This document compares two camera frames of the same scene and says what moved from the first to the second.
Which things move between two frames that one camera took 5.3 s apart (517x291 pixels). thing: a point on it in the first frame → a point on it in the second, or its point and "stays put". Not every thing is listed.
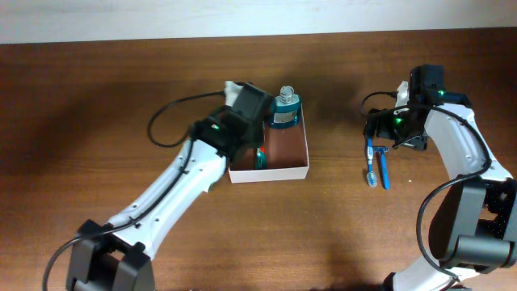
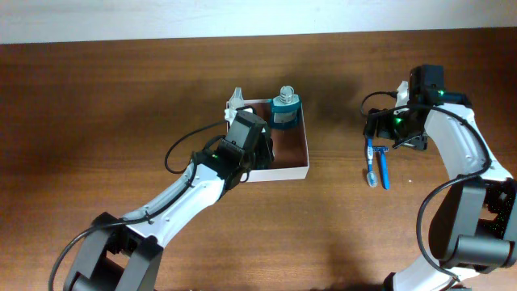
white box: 286,153 stays put
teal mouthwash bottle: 286,108 stays put
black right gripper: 384,130 stays put
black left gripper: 259,129 → 266,145
